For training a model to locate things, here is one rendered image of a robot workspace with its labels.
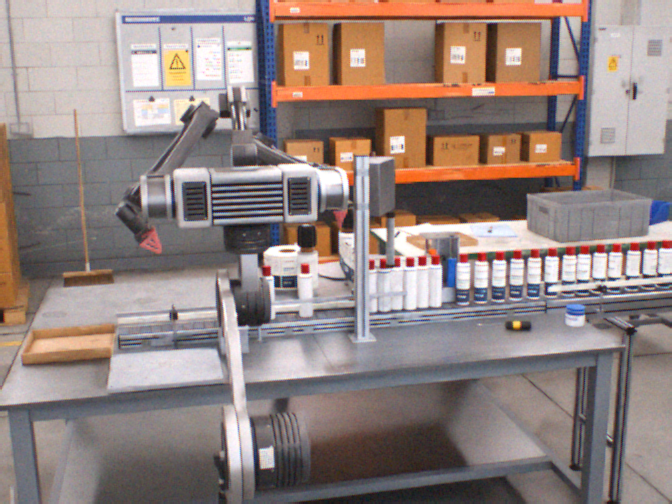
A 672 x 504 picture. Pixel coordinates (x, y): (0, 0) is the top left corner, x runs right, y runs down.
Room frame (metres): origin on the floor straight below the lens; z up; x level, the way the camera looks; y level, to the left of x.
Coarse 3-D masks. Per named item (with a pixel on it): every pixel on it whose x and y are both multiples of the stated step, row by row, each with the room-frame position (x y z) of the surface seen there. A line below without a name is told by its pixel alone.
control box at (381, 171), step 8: (376, 160) 2.84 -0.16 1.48; (384, 160) 2.84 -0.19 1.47; (392, 160) 2.90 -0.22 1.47; (368, 168) 2.79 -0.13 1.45; (376, 168) 2.78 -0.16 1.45; (384, 168) 2.82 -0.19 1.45; (392, 168) 2.90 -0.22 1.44; (376, 176) 2.78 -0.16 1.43; (384, 176) 2.82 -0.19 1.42; (392, 176) 2.90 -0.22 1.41; (376, 184) 2.78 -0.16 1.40; (384, 184) 2.82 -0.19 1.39; (392, 184) 2.90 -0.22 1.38; (376, 192) 2.78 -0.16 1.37; (384, 192) 2.82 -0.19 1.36; (392, 192) 2.91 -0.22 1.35; (376, 200) 2.78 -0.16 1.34; (384, 200) 2.82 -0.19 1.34; (392, 200) 2.91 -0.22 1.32; (368, 208) 2.79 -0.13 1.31; (376, 208) 2.78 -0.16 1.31; (384, 208) 2.82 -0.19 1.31; (392, 208) 2.91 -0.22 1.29
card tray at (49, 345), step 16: (32, 336) 2.81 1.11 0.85; (48, 336) 2.83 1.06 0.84; (64, 336) 2.84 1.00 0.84; (80, 336) 2.84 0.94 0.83; (96, 336) 2.84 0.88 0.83; (112, 336) 2.84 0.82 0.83; (32, 352) 2.68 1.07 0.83; (48, 352) 2.59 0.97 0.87; (64, 352) 2.60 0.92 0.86; (80, 352) 2.61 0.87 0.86; (96, 352) 2.62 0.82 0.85; (112, 352) 2.67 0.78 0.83
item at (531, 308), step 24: (432, 312) 2.96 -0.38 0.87; (456, 312) 2.98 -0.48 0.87; (480, 312) 3.00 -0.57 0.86; (504, 312) 3.02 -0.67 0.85; (528, 312) 3.04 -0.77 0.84; (120, 336) 2.72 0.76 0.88; (144, 336) 2.73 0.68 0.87; (168, 336) 2.75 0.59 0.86; (192, 336) 2.76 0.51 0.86; (216, 336) 2.78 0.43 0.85; (264, 336) 2.82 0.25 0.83
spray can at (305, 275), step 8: (304, 264) 2.90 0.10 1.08; (304, 272) 2.90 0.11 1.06; (304, 280) 2.89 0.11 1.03; (312, 280) 2.91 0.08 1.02; (304, 288) 2.89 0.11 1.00; (312, 288) 2.91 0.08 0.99; (304, 296) 2.89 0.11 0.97; (312, 296) 2.90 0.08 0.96; (304, 304) 2.89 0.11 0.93; (312, 304) 2.90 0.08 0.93; (304, 312) 2.89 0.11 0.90; (312, 312) 2.90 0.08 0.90
